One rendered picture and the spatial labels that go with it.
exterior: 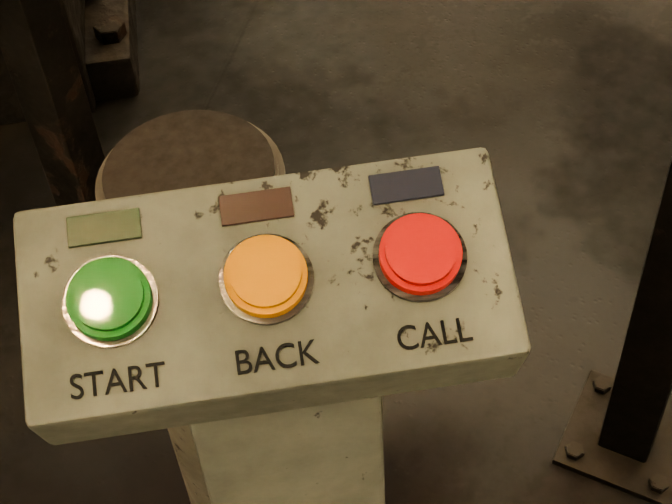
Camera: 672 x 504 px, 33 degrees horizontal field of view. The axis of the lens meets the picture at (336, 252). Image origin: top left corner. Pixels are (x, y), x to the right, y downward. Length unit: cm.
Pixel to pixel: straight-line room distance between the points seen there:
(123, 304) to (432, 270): 15
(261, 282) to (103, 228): 8
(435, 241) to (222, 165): 21
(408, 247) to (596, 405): 70
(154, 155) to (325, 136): 75
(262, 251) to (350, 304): 5
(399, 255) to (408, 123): 94
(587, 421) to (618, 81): 53
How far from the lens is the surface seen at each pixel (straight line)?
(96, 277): 55
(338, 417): 59
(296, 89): 153
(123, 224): 56
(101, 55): 153
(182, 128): 74
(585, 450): 119
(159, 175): 71
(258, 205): 56
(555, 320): 128
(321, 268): 55
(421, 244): 54
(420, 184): 56
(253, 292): 53
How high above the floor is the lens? 103
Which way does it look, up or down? 50 degrees down
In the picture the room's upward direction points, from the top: 4 degrees counter-clockwise
